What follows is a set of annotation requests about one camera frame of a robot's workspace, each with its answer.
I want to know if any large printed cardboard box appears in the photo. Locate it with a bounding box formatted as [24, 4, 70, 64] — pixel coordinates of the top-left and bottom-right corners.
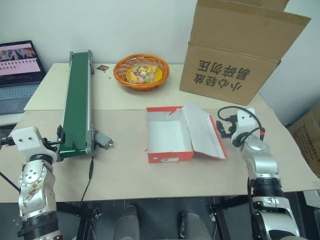
[179, 0, 312, 106]

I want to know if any black cable with ferrite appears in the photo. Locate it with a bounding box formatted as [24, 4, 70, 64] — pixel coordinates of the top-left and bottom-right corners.
[80, 155, 95, 203]

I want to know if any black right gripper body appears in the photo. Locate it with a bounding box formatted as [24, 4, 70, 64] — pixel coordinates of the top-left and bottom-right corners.
[224, 115, 239, 139]

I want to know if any grey laptop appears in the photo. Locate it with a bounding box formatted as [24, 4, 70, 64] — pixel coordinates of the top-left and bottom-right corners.
[0, 39, 47, 116]

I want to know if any grey rounded shape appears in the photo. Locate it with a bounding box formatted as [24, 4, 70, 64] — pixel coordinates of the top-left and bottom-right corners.
[116, 204, 140, 240]

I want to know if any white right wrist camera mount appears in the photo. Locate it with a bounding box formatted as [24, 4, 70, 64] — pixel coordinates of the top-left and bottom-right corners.
[236, 107, 261, 134]

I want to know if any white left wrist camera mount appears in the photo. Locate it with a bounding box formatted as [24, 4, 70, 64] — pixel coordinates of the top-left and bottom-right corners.
[10, 126, 57, 159]

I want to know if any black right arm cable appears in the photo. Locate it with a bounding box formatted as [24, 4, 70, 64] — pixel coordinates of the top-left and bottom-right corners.
[217, 105, 266, 149]

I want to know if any red white box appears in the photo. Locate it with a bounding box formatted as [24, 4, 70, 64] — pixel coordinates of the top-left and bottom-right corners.
[146, 100, 229, 165]

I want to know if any green conveyor belt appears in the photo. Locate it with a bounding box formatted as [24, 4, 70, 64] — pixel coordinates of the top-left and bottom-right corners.
[56, 49, 97, 163]

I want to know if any white gridded mat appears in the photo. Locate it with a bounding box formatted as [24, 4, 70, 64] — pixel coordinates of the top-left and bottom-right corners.
[303, 189, 320, 214]

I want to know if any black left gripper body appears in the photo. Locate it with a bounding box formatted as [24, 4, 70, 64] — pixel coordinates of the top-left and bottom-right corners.
[41, 136, 63, 154]

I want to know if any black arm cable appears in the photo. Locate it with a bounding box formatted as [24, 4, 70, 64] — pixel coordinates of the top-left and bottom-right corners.
[217, 105, 266, 149]
[0, 136, 21, 193]

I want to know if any yellow bag of candies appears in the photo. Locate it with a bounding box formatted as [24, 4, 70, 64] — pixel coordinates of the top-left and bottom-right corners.
[126, 63, 163, 85]

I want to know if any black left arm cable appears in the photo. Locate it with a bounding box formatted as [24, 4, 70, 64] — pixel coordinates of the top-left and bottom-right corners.
[0, 136, 21, 193]

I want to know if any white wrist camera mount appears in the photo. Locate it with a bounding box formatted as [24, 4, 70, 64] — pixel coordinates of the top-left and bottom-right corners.
[10, 126, 57, 159]
[236, 107, 261, 134]

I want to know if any orange wicker basket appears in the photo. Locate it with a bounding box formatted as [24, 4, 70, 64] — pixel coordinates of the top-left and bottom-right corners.
[113, 53, 171, 91]

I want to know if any brown cardboard box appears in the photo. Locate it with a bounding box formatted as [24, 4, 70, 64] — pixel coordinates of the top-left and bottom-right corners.
[288, 101, 320, 179]

